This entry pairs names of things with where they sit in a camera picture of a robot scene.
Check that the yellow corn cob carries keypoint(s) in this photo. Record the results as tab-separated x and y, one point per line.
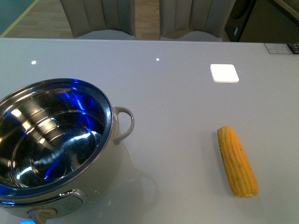
240	175

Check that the steel electric cooking pot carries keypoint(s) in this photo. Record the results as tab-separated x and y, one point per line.
58	145

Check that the right beige upholstered chair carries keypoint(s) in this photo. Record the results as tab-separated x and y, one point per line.
194	20

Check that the beige upholstered chair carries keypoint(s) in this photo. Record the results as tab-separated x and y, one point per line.
101	19
194	20

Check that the left beige upholstered chair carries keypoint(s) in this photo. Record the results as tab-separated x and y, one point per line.
101	19

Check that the black washing machine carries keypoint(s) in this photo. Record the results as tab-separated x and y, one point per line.
238	19

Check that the table label sticker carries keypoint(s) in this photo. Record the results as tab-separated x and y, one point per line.
282	48

